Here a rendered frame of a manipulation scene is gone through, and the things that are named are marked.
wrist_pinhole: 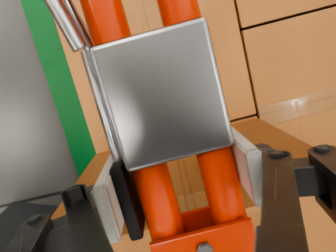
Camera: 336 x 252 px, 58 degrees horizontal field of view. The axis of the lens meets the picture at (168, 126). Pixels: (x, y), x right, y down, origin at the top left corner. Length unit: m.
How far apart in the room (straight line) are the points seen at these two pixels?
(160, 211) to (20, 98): 1.22
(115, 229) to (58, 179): 1.25
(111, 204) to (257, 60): 0.62
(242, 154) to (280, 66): 0.61
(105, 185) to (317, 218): 0.28
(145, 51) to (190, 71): 0.03
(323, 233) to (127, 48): 0.31
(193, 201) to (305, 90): 0.48
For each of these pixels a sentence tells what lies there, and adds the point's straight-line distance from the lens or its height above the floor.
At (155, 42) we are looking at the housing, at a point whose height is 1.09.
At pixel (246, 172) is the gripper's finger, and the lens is 0.16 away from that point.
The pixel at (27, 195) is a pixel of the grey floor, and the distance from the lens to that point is 1.48.
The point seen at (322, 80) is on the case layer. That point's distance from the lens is 0.80.
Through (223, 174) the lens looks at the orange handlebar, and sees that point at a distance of 0.18.
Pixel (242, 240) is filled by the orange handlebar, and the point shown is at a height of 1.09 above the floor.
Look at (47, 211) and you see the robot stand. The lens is 1.41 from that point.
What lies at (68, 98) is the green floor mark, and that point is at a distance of 1.31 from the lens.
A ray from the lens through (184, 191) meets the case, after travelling 0.42.
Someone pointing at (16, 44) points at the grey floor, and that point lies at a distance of 1.37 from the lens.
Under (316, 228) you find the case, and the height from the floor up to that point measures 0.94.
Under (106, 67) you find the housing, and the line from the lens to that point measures 0.16.
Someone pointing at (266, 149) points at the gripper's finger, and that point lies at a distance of 0.18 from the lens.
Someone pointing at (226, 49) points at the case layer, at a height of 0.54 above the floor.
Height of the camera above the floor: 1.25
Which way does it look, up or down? 79 degrees down
